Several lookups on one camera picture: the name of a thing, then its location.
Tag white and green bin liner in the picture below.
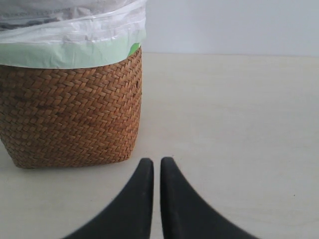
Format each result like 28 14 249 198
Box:
0 0 146 69

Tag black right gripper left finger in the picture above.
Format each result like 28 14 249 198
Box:
66 158 154 239

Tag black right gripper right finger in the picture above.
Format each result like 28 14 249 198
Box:
160 157 255 239

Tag woven wicker waste basket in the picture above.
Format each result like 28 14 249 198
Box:
0 47 142 169

